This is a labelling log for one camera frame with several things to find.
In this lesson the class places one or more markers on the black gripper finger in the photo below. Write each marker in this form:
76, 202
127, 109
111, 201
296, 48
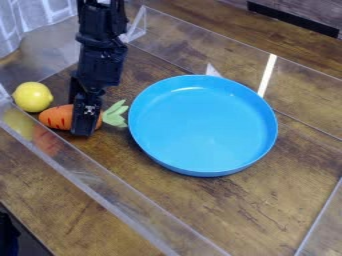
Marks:
85, 113
75, 88

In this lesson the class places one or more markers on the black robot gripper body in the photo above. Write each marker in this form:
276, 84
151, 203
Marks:
100, 63

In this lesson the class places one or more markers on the orange toy carrot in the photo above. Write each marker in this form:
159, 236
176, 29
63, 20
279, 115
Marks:
57, 117

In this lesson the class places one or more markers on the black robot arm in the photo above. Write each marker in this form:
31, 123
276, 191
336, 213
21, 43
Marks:
101, 24

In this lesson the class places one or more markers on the yellow toy lemon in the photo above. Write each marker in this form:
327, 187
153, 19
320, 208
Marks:
32, 97

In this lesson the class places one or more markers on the white patterned curtain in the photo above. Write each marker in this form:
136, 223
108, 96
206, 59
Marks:
24, 15

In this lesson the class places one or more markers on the blue round plate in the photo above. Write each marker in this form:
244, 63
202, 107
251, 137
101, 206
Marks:
202, 125

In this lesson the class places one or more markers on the black bar in background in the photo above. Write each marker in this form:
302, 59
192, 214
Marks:
292, 19

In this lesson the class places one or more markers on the clear acrylic enclosure wall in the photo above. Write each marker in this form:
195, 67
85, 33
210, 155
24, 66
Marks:
95, 198

